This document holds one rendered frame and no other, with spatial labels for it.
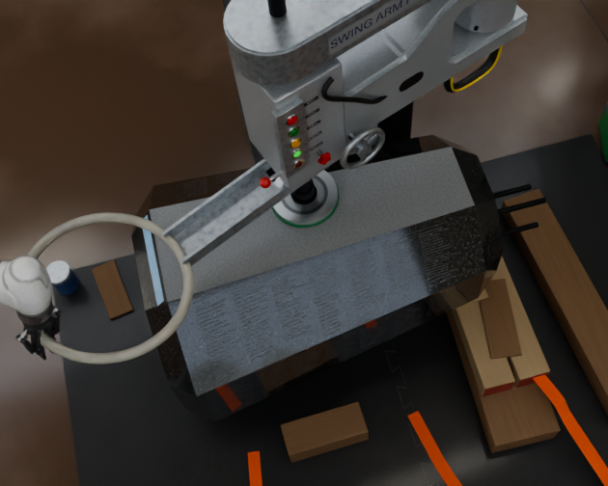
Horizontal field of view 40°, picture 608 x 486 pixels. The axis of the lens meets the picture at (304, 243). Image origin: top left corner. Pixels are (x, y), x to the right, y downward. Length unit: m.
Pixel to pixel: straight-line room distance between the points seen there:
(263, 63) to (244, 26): 0.10
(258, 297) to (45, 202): 1.53
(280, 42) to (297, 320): 1.04
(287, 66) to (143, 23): 2.45
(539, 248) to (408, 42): 1.42
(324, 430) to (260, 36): 1.64
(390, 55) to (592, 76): 1.95
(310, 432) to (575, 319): 1.09
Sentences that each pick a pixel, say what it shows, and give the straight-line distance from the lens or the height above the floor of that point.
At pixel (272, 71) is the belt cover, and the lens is 1.96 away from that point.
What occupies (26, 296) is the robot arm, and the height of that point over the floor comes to 1.38.
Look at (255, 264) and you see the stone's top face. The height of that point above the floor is 0.82.
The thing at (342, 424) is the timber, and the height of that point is 0.13.
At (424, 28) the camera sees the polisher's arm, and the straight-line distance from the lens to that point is 2.26.
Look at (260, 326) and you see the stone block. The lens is 2.66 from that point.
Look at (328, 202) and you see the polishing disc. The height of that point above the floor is 0.85.
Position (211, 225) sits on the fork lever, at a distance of 2.50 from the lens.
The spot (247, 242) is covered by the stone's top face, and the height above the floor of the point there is 0.82.
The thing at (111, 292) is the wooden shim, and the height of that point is 0.03.
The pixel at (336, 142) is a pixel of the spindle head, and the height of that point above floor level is 1.23.
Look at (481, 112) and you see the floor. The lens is 3.89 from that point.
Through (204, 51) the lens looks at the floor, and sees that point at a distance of 4.16.
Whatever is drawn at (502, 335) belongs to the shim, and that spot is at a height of 0.25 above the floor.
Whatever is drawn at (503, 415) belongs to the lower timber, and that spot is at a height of 0.14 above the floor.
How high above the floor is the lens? 3.17
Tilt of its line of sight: 63 degrees down
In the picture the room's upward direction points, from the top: 9 degrees counter-clockwise
